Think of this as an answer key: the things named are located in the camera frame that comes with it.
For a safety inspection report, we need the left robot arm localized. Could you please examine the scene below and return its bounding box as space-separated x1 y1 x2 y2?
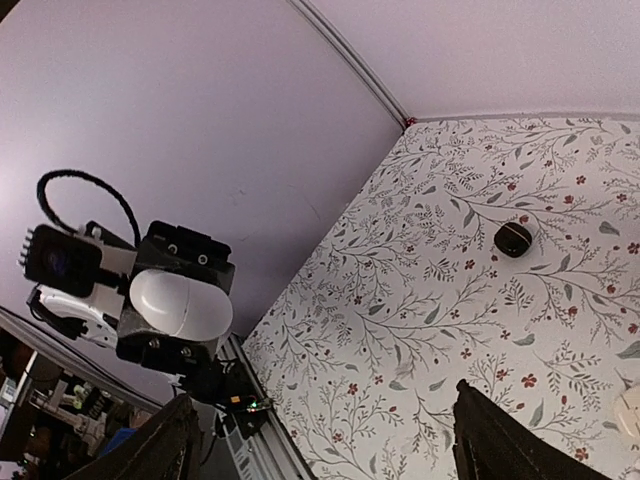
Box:
22 221 235 405

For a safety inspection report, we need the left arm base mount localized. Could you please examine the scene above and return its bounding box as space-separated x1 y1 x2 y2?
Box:
214 359 273 440

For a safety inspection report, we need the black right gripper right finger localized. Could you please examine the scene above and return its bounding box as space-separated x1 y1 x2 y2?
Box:
452 380 605 480

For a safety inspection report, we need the left aluminium frame post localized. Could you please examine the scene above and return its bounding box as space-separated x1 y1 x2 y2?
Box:
287 0 415 130

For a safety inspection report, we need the front aluminium rail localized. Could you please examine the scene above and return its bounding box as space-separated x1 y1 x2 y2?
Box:
219 335 316 480

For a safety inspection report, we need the floral patterned table mat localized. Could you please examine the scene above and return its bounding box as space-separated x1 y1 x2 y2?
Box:
243 117 639 479

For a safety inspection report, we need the white earbud case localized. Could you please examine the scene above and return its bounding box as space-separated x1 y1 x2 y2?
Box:
129 269 233 342
613 386 639 439

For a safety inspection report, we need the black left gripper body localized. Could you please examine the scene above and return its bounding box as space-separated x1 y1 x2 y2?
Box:
116 220 235 400

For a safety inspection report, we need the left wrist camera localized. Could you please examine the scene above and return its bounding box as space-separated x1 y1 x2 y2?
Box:
17 222 139 301

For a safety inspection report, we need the black earbud charging case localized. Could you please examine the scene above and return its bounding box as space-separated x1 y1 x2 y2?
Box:
494 222 533 258

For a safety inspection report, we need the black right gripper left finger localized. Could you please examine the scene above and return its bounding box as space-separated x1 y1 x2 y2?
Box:
68 394 200 480

